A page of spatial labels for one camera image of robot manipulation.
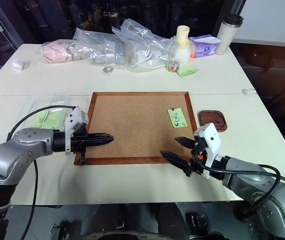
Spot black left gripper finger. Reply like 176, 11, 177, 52
86, 139, 115, 149
86, 132, 115, 142

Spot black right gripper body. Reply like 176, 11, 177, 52
185, 138, 208, 178

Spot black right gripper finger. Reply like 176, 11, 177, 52
174, 136, 197, 151
159, 150, 193, 174

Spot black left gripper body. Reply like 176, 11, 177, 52
70, 124, 89, 165

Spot green paper note with writing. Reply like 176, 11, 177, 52
167, 107, 189, 129

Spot wood framed cork board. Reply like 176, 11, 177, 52
73, 91, 199, 167

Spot small glass jar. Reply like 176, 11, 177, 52
167, 59, 180, 74

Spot small brown wooden tray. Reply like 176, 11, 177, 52
197, 109, 229, 133

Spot clear bag of green notes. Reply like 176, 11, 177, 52
19, 93, 84, 134

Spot loose green sticky notes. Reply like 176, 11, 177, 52
177, 64, 200, 79

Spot crumpled clear plastic bag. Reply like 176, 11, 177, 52
72, 26, 126, 66

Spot cream plastic container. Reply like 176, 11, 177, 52
173, 36, 192, 64

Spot clear bag with pink item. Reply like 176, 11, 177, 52
38, 39, 84, 64

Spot purple tissue pack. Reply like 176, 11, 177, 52
188, 34, 222, 59

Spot small white paper roll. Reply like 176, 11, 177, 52
10, 57, 26, 72

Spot white tumbler with black lid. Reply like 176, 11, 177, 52
215, 13, 245, 55

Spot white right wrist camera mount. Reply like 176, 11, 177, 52
193, 122, 224, 180

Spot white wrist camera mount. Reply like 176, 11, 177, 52
193, 122, 224, 180
64, 106, 90, 156

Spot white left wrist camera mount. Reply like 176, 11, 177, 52
64, 106, 90, 156

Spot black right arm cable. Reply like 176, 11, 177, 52
201, 163, 285, 221

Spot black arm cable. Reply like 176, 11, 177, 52
201, 163, 285, 221
6, 104, 78, 240

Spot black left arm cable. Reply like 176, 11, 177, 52
6, 104, 78, 240

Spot clear bag with white cables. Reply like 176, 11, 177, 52
111, 18, 175, 74

